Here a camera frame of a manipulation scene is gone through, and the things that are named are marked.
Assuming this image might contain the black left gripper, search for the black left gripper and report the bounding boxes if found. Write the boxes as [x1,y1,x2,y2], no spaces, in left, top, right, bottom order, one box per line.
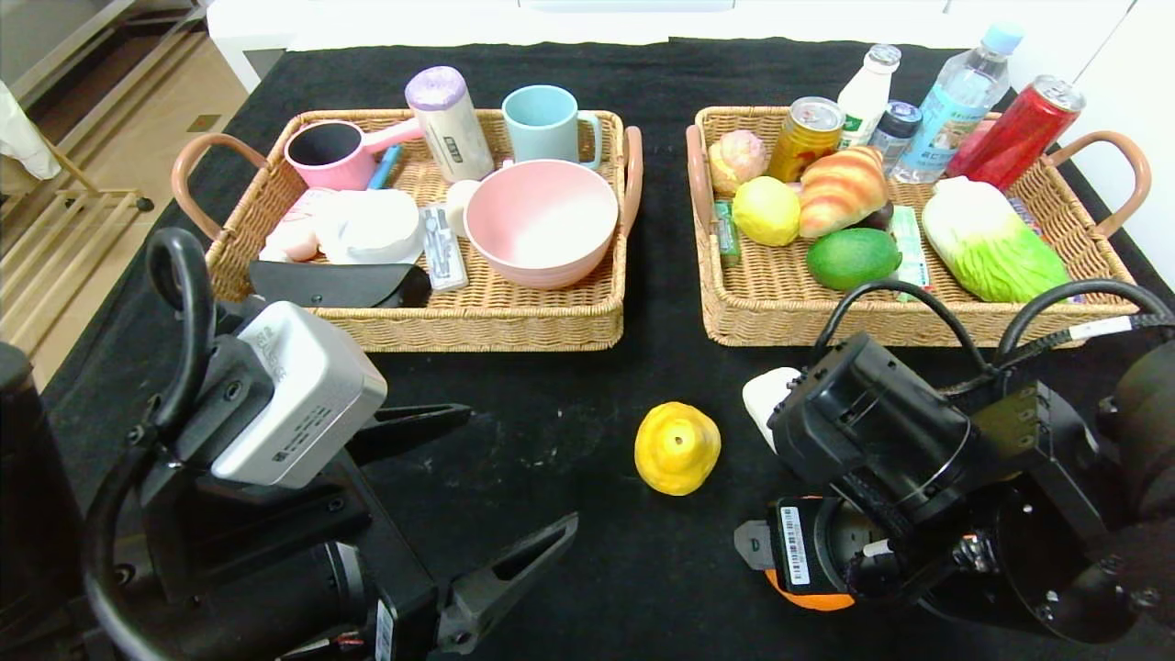
[178,401,580,661]

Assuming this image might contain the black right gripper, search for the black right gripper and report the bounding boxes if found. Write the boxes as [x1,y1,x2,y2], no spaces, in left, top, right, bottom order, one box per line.
[733,496,853,594]

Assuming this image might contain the orange fruit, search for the orange fruit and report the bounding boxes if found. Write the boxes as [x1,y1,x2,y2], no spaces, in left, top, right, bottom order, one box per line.
[765,496,859,612]

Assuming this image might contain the yellow pear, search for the yellow pear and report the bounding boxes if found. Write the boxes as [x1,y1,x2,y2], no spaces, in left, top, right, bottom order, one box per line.
[634,401,722,498]

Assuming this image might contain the pink bowl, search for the pink bowl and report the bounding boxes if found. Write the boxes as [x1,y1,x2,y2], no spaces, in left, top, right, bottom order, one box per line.
[464,159,620,290]

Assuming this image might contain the green lime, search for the green lime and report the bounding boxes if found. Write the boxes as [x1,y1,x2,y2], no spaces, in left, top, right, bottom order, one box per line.
[806,228,904,293]

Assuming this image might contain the brown striped croissant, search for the brown striped croissant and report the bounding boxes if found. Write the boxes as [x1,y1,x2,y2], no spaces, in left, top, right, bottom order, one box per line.
[799,145,891,240]

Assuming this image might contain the white soap bar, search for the white soap bar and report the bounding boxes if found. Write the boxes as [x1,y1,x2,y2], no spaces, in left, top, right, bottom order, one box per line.
[742,367,805,453]

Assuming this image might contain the black tablecloth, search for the black tablecloth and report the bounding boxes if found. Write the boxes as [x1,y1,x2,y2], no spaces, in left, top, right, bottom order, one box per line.
[0,39,1175,661]

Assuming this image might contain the clear plastic tool pack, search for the clear plastic tool pack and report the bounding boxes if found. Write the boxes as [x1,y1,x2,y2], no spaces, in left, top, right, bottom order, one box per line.
[422,204,469,293]

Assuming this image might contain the black glasses case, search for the black glasses case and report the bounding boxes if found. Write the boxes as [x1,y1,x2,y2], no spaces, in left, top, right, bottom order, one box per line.
[248,261,433,309]

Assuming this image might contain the white round container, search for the white round container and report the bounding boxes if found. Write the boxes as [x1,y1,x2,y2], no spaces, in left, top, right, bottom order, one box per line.
[316,189,426,266]

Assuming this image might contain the small cream cup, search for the small cream cup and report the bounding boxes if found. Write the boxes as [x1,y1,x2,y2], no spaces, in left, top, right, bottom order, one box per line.
[445,179,484,238]

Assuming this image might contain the green gum pack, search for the green gum pack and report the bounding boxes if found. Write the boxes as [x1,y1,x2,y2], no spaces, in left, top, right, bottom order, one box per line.
[714,200,743,269]

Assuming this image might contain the pink white tube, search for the pink white tube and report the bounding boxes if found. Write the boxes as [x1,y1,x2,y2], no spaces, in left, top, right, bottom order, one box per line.
[260,188,341,264]

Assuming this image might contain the yellow lemon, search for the yellow lemon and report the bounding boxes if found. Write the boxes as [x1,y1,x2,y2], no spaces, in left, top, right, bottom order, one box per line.
[733,176,803,248]

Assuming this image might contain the green white candy pack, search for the green white candy pack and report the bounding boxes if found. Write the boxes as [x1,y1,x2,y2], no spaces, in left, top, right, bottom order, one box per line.
[890,206,937,299]

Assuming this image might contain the blue pen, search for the blue pen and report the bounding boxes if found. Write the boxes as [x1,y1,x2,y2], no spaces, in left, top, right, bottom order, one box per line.
[368,145,404,191]

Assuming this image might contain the pink scoop cup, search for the pink scoop cup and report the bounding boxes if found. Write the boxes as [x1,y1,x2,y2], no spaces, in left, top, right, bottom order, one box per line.
[285,118,426,192]

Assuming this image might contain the cream tumbler purple lid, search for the cream tumbler purple lid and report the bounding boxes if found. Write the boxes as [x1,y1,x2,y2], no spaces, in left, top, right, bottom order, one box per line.
[406,66,496,185]

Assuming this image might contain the green white cabbage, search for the green white cabbage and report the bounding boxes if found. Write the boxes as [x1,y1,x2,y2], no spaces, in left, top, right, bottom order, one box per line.
[922,176,1072,305]

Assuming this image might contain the pink yellow bun toy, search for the pink yellow bun toy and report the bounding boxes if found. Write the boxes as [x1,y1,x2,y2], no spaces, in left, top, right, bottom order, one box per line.
[708,129,770,198]

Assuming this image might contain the light blue mug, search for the light blue mug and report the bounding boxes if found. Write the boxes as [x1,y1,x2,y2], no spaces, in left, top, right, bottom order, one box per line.
[501,85,604,171]

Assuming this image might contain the yellow drink can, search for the yellow drink can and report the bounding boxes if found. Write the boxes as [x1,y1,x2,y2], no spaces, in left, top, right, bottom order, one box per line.
[767,96,845,185]

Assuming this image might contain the colourful snack packet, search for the colourful snack packet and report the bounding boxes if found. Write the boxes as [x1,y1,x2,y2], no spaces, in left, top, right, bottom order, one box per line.
[1005,193,1084,306]

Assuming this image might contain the small blue-capped bottle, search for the small blue-capped bottle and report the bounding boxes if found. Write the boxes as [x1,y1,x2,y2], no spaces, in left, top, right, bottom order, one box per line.
[867,101,922,180]

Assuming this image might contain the white milk bottle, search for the white milk bottle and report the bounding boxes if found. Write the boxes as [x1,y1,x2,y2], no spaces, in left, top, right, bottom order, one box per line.
[835,44,902,152]

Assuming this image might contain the light wooden rack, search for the light wooden rack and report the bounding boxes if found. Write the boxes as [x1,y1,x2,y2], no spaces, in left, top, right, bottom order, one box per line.
[0,138,155,364]

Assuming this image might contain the clear water bottle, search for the clear water bottle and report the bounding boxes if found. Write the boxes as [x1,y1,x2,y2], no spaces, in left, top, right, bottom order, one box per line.
[892,22,1024,186]

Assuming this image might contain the red drink can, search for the red drink can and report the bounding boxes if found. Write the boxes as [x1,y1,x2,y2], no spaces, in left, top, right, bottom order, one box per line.
[946,75,1085,192]

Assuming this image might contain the brown wooden shelf unit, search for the brown wooden shelf unit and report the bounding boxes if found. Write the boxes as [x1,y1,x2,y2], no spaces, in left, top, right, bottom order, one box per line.
[0,0,217,139]

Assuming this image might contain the white hanging cloth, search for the white hanging cloth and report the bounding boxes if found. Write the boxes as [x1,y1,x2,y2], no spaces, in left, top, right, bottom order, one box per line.
[0,78,63,180]

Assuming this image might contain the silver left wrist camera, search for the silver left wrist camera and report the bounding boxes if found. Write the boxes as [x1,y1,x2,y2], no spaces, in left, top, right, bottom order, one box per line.
[211,301,389,489]

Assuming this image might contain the wicker basket brown handles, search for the wicker basket brown handles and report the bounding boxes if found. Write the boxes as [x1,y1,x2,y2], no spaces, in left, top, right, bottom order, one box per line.
[686,106,1151,349]
[172,108,644,354]

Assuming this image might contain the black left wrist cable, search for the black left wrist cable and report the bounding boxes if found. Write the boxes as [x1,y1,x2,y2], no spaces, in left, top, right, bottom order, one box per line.
[81,228,218,661]

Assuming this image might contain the braided labelled arm cable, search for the braided labelled arm cable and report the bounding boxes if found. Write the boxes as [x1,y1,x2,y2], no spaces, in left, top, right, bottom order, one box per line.
[955,312,1175,396]

